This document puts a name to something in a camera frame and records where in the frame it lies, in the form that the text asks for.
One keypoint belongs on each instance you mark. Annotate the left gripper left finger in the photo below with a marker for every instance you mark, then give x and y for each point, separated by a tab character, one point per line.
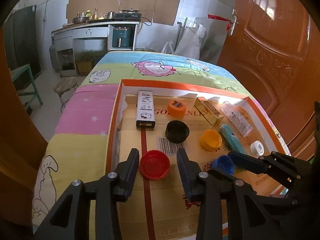
126	173

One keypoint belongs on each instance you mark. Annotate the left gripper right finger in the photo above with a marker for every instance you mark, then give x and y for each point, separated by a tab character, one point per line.
189	171

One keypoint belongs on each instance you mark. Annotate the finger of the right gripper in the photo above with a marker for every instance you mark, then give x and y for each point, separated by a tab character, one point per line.
233	190
286	170

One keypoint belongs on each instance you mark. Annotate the red bottle cap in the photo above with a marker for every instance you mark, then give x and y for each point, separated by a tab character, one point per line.
154	165

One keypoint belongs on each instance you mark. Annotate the blue bottle cap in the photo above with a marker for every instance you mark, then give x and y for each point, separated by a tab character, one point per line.
224	163

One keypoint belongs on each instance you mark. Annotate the plain orange bottle cap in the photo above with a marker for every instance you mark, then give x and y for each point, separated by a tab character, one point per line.
210	140

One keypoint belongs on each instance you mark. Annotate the black bottle cap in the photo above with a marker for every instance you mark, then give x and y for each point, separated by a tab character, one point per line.
177	131

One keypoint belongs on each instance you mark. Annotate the white round cap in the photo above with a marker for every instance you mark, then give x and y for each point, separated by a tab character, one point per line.
257	148

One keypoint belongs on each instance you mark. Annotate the teal rectangular box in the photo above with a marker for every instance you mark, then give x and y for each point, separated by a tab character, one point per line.
231	138

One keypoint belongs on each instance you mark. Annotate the white cartoon rectangular box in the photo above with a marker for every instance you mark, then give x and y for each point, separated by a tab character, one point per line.
145	116

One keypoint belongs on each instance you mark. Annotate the gold rectangular box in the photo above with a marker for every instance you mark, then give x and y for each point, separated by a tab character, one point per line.
208	111

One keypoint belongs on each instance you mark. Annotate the orange cap with label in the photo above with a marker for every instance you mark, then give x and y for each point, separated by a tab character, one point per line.
176	108

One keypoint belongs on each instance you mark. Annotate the floral transparent rectangular box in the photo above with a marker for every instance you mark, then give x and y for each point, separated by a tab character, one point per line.
236	118

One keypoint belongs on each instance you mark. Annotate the colourful cartoon tablecloth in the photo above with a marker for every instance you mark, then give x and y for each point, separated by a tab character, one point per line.
76	154

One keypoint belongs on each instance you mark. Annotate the shallow orange-rimmed cardboard tray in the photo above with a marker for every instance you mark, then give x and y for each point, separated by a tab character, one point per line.
159	209

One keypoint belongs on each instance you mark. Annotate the round metal stool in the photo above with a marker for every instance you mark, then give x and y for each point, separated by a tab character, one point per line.
66	84

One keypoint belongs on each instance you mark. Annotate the potted green plant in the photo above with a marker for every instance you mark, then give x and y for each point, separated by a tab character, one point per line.
86	60

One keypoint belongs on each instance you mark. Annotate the brown wooden door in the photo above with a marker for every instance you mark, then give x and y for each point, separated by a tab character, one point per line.
273	52

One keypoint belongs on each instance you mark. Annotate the white plastic sack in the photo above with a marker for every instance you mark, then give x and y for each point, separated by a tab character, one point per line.
191	42

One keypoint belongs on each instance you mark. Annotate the teal air fryer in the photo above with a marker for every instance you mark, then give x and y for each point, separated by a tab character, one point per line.
122	37

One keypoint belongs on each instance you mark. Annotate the white kitchen counter cabinet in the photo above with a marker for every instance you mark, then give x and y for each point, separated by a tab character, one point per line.
74	39

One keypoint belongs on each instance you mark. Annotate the green metal shelf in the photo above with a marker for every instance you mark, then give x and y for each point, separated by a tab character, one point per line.
21	71

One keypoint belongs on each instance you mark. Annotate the black gas stove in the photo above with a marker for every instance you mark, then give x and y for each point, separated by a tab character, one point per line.
128	15

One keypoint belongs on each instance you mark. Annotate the dark cabinet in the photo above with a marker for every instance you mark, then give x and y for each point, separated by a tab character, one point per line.
20	40

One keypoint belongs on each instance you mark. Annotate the cardboard wall panel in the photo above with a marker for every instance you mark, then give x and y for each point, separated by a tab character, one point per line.
159	11

